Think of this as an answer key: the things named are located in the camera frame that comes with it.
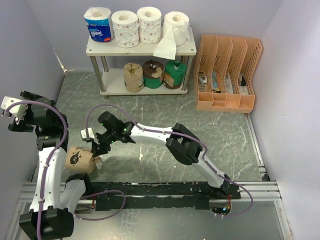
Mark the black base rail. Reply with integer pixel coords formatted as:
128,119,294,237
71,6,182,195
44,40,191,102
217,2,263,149
81,181,241,211

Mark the rose-print roll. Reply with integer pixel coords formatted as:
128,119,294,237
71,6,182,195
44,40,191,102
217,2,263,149
111,10,140,48
136,6,162,44

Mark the white two-tier shelf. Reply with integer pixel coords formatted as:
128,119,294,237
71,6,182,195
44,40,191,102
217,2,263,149
85,27,197,99

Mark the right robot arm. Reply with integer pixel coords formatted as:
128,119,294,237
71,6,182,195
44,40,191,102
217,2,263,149
82,111,230,199

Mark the tan roll with label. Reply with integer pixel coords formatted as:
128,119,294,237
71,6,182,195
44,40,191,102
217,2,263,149
123,63,144,93

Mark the blue Tempo roll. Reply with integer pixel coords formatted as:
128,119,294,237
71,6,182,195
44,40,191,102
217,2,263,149
83,7,114,43

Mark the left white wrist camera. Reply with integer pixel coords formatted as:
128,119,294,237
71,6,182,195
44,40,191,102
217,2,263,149
0,96,28,120

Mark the aluminium extrusion rail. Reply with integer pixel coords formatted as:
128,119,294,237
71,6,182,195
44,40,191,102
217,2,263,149
17,181,282,204

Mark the brown roll black print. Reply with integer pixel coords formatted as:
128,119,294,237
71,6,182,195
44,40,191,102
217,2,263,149
64,147,103,174

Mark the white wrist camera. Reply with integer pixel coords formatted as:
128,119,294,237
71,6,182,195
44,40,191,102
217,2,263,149
80,127,99,144
0,96,28,120

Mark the orange plastic file organizer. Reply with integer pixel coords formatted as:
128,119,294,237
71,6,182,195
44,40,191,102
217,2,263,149
193,35,263,114

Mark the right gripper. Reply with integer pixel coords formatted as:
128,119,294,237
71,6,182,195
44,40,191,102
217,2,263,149
90,130,118,158

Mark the plain white paper towel roll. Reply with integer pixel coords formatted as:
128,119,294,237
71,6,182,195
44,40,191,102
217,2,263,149
153,11,190,60

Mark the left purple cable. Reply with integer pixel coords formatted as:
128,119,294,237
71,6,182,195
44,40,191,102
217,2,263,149
4,101,126,240

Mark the green roll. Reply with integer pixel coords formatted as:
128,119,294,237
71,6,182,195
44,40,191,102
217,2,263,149
163,60,187,90
142,60,164,89

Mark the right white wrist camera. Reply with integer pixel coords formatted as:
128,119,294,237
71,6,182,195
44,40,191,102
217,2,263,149
80,127,99,144

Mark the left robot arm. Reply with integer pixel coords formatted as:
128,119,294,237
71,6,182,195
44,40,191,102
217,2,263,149
0,91,94,240

